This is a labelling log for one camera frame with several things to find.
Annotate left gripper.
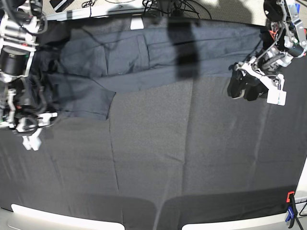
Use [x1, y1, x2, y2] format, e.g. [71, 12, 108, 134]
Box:
[227, 56, 284, 101]

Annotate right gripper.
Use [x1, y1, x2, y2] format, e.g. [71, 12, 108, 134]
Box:
[0, 88, 58, 137]

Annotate dark navy t-shirt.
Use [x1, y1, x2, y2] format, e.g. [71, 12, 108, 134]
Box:
[30, 23, 261, 120]

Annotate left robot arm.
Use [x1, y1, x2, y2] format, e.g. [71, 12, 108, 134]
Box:
[229, 0, 307, 106]

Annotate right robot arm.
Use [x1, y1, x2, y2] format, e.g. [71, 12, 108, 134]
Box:
[0, 0, 57, 138]

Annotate black table cloth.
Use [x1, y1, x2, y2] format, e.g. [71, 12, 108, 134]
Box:
[0, 16, 307, 230]

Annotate black power adapter box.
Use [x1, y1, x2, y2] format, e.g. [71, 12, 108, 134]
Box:
[49, 0, 74, 12]

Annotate red black clamp near-right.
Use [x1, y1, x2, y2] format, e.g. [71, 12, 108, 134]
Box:
[286, 191, 295, 203]

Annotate blue bar clamp near-right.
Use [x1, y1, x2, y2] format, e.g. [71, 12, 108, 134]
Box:
[285, 197, 297, 229]

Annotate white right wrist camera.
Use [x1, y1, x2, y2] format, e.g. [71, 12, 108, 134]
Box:
[23, 134, 41, 151]

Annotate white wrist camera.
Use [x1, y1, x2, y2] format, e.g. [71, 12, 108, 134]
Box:
[267, 89, 287, 106]
[23, 134, 41, 151]

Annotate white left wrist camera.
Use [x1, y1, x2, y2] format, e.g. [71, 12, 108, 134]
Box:
[267, 89, 287, 106]

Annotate tangled black cables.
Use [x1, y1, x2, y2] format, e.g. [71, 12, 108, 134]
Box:
[81, 0, 216, 20]

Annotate aluminium frame rail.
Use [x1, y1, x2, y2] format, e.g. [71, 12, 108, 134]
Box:
[47, 5, 135, 21]

